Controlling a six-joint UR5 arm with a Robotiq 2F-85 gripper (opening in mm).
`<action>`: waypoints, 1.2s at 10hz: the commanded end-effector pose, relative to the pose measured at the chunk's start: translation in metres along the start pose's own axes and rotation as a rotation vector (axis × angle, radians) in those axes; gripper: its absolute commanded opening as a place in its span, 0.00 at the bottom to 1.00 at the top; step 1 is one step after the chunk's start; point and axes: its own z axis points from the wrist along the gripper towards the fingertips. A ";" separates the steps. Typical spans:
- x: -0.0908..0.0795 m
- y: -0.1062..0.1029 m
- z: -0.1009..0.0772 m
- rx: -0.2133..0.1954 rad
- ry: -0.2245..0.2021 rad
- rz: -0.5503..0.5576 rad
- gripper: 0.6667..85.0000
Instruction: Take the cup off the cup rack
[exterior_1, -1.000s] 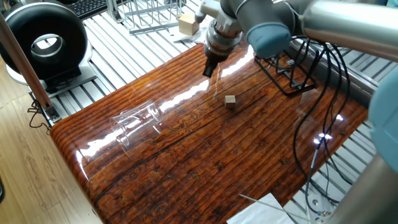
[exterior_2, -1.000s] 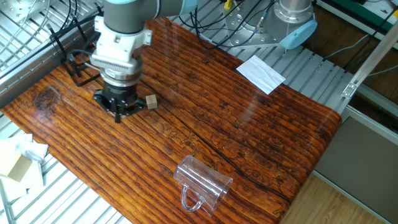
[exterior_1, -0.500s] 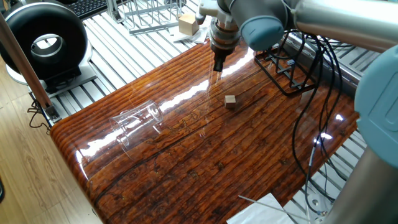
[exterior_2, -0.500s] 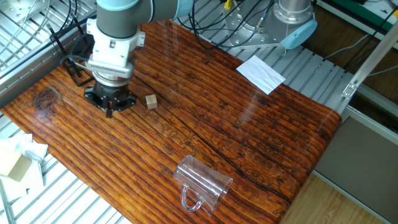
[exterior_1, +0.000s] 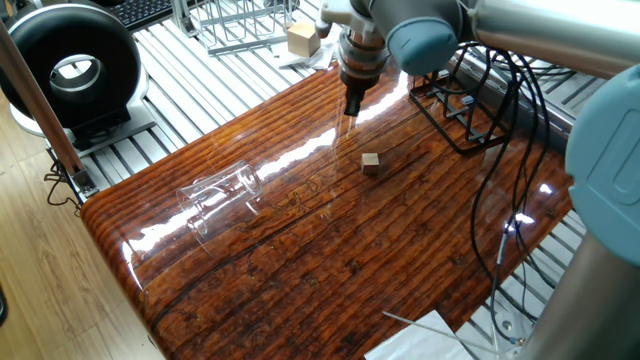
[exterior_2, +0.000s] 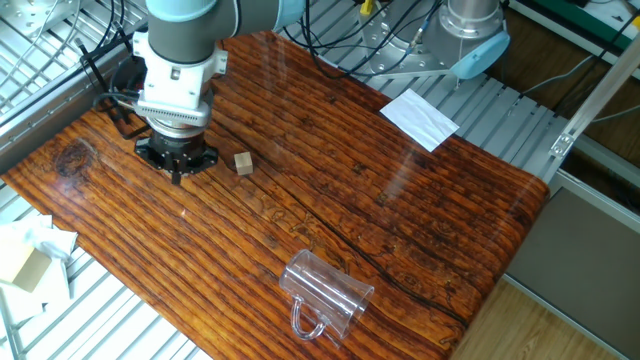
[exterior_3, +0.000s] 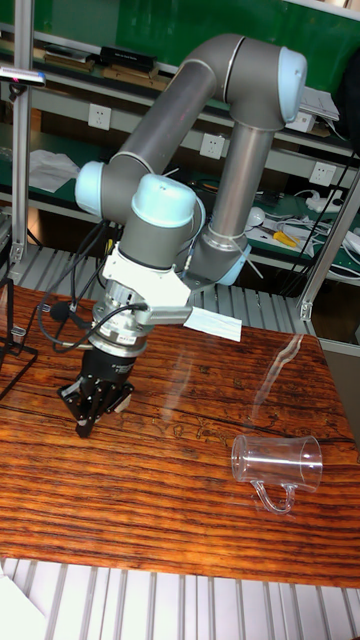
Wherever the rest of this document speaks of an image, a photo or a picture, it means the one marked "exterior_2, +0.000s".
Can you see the yellow connector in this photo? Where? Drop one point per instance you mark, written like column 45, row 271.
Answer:
column 367, row 7

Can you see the large wooden block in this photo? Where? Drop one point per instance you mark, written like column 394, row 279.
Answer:
column 25, row 267

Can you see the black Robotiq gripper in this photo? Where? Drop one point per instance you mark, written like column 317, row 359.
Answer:
column 177, row 142

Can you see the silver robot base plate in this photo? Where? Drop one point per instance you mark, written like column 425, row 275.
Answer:
column 395, row 57

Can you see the white wrist sensor mount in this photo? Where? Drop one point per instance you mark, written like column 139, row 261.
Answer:
column 175, row 90

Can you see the metal frame post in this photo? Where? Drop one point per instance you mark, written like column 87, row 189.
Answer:
column 595, row 95

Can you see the glossy wood-pattern table mat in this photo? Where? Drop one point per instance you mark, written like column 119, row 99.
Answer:
column 350, row 210

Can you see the white paper sheet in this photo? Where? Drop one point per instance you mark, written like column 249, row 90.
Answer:
column 420, row 120

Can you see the grey board panel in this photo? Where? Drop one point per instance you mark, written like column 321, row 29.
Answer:
column 575, row 260

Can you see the aluminium plate with holes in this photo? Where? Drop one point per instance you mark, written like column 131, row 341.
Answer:
column 30, row 15

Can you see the small wooden cube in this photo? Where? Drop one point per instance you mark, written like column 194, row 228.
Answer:
column 243, row 164

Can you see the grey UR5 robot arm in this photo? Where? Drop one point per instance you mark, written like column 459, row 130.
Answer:
column 185, row 35

